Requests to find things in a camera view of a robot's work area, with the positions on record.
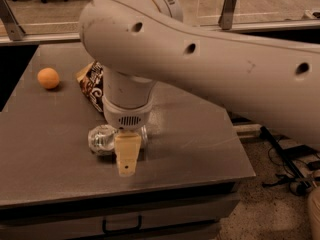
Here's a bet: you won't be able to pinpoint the grey drawer cabinet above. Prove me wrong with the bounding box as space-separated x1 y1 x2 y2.
0 183 239 240

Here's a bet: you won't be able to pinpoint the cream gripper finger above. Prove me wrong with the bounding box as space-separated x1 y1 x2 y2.
114 131 141 177

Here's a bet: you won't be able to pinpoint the right metal glass bracket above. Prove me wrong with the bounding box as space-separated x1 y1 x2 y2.
218 0 237 30

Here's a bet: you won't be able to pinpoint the black floor cables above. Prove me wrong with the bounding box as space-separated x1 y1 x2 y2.
261 135 320 197

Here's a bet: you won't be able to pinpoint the brown cream chip bag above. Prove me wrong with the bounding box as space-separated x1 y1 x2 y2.
76 61 103 113

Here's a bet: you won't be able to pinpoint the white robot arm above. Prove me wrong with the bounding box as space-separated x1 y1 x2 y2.
79 0 320 150

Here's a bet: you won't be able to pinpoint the black stand leg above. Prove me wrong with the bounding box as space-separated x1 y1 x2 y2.
260 126 316 196

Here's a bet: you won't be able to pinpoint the left metal glass bracket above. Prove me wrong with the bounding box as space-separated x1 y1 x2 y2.
0 0 25 41

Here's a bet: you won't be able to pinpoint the black drawer handle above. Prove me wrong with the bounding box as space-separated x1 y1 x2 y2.
101 215 142 236

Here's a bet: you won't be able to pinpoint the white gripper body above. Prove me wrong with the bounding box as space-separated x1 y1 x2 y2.
102 96 153 130

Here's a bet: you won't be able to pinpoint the silver 7up soda can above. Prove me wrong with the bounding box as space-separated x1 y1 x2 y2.
88 124 148 156

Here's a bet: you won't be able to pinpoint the orange fruit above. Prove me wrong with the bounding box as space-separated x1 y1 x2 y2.
37 68 60 90

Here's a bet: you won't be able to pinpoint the metal glass bracket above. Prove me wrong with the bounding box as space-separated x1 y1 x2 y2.
0 0 25 41
218 0 237 30

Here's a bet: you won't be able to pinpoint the metal railing base rail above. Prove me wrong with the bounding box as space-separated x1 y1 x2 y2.
0 19 320 46

